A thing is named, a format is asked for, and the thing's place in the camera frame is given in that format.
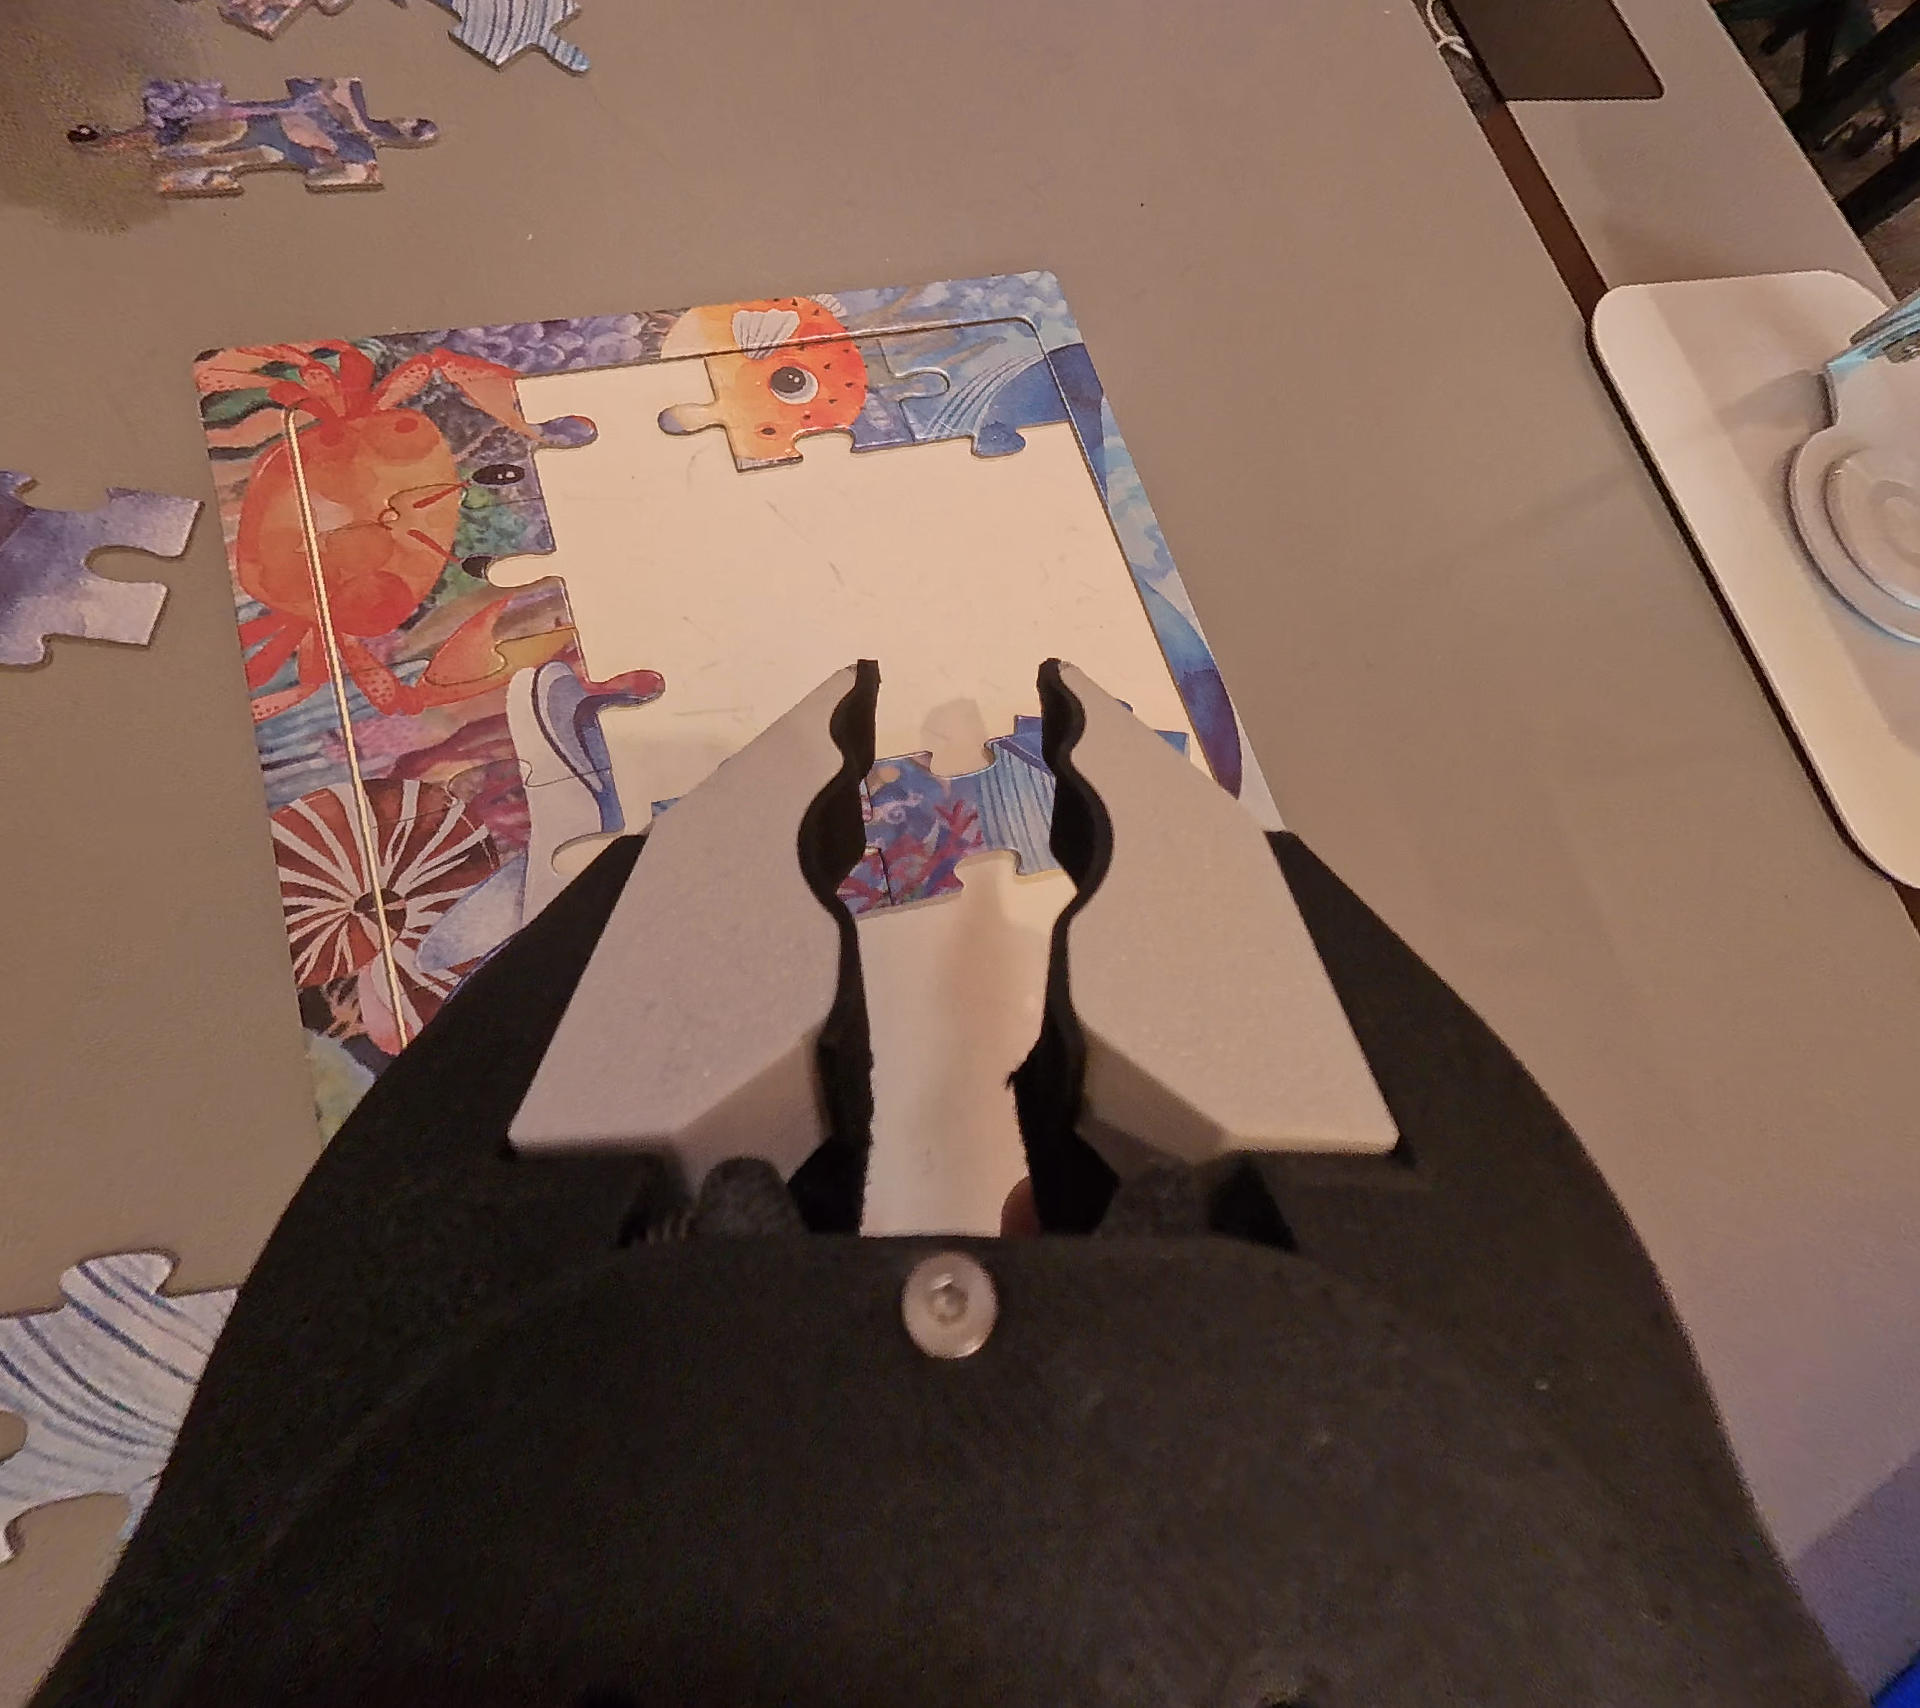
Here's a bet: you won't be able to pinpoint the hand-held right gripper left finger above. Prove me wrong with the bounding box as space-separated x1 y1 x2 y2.
504 658 882 1238

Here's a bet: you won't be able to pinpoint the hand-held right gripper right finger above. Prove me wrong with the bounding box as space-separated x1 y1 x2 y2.
1009 654 1405 1240

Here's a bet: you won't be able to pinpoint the joined striped coral puzzle pieces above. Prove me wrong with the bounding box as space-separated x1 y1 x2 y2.
837 714 1206 915

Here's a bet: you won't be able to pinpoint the ocean jigsaw puzzle board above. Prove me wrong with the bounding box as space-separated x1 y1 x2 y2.
193 267 1287 1139

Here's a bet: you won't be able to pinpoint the orange fish puzzle piece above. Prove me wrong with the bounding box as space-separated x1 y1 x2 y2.
654 298 956 474

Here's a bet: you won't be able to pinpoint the blue purple puzzle piece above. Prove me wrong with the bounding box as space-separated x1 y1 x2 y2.
0 469 205 671

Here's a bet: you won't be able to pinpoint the white blue striped puzzle piece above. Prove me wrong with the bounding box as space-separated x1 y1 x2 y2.
0 1250 244 1570

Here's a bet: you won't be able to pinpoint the clear glass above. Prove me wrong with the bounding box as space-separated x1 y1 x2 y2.
1788 418 1920 645

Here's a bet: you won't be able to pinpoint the blue plastic bin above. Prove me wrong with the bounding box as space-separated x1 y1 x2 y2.
1793 1481 1920 1708

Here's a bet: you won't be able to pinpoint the white metal stand bracket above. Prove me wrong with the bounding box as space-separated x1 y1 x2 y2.
1822 294 1920 394

